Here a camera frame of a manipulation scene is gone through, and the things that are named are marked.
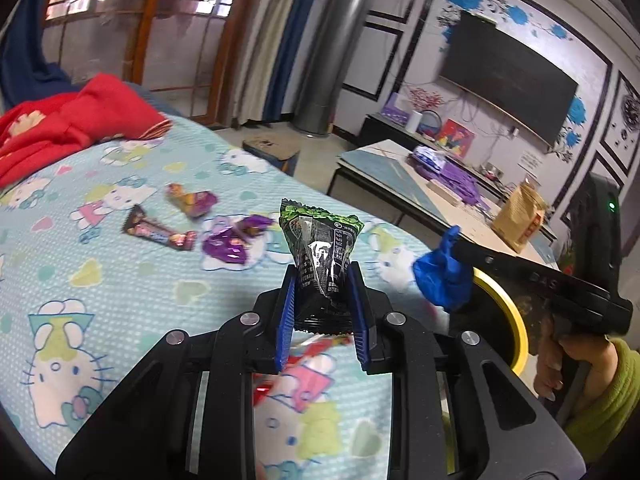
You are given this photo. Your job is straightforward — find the green right sleeve forearm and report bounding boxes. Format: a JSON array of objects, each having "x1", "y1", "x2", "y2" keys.
[{"x1": 564, "y1": 339, "x2": 639, "y2": 464}]

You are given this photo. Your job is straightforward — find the white vase red flowers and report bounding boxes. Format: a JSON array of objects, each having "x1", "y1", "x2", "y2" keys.
[{"x1": 408, "y1": 87, "x2": 444, "y2": 136}]

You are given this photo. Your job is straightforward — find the blue glove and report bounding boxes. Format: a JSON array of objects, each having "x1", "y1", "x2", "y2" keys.
[{"x1": 412, "y1": 226, "x2": 474, "y2": 313}]

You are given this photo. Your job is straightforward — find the purple foil wrapper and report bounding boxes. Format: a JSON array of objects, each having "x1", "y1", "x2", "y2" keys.
[{"x1": 202, "y1": 214, "x2": 274, "y2": 266}]

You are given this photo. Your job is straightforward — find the right hand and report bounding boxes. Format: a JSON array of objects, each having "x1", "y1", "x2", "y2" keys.
[{"x1": 534, "y1": 318, "x2": 618, "y2": 414}]

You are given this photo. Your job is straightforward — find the colourful picture on cabinet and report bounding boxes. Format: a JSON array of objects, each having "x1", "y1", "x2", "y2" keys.
[{"x1": 435, "y1": 119, "x2": 475, "y2": 158}]

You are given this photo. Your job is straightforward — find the silver tower air conditioner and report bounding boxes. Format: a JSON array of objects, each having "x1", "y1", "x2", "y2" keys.
[{"x1": 292, "y1": 0, "x2": 372, "y2": 136}]

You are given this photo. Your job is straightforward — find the blue beige curtain right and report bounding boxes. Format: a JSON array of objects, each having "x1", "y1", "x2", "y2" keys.
[{"x1": 232, "y1": 0, "x2": 314, "y2": 125}]

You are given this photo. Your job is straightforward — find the wooden glass door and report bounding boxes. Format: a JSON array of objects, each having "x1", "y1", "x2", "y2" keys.
[{"x1": 42, "y1": 0, "x2": 255, "y2": 126}]

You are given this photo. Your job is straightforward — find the coffee table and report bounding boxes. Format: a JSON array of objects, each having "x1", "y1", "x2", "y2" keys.
[{"x1": 326, "y1": 138, "x2": 561, "y2": 271}]

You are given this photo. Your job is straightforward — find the green black snack packet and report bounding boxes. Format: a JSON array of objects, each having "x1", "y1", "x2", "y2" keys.
[{"x1": 279, "y1": 198, "x2": 363, "y2": 335}]

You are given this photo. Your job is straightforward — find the orange purple candy wrapper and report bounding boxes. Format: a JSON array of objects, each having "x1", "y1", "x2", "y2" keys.
[{"x1": 165, "y1": 183, "x2": 218, "y2": 219}]

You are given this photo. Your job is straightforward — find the hello kitty bed sheet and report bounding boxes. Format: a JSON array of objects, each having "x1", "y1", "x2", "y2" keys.
[{"x1": 0, "y1": 114, "x2": 452, "y2": 480}]

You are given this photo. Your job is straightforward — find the black tv cabinet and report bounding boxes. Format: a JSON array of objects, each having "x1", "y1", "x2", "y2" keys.
[{"x1": 357, "y1": 113, "x2": 509, "y2": 200}]

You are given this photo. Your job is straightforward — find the dark chocolate bar wrapper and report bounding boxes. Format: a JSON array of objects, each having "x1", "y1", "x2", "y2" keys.
[{"x1": 122, "y1": 205, "x2": 198, "y2": 252}]

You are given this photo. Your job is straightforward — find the black television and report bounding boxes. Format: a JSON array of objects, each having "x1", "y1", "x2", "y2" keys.
[{"x1": 439, "y1": 11, "x2": 578, "y2": 146}]

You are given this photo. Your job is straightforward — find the white power strip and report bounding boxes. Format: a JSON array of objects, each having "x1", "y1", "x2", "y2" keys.
[{"x1": 427, "y1": 180, "x2": 462, "y2": 207}]

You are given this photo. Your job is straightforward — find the yellow rimmed trash bin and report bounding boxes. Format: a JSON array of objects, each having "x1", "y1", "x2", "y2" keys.
[{"x1": 449, "y1": 269, "x2": 529, "y2": 376}]

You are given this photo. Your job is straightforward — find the red blanket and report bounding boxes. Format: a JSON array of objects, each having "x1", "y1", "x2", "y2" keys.
[{"x1": 1, "y1": 74, "x2": 171, "y2": 188}]

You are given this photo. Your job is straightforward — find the brown paper bag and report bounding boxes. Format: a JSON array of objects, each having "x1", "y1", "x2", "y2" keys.
[{"x1": 491, "y1": 182, "x2": 548, "y2": 254}]

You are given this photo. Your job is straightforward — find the red white snack wrapper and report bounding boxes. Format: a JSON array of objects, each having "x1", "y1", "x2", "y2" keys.
[{"x1": 253, "y1": 335, "x2": 354, "y2": 413}]

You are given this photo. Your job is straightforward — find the blue small stool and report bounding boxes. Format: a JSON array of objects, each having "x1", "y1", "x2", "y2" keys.
[{"x1": 242, "y1": 133, "x2": 300, "y2": 177}]

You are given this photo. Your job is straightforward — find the blue curtain left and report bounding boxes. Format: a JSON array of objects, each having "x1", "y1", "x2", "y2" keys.
[{"x1": 1, "y1": 0, "x2": 77, "y2": 110}]

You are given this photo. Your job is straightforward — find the purple bag on table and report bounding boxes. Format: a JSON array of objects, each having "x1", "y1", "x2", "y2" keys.
[{"x1": 409, "y1": 145, "x2": 482, "y2": 206}]

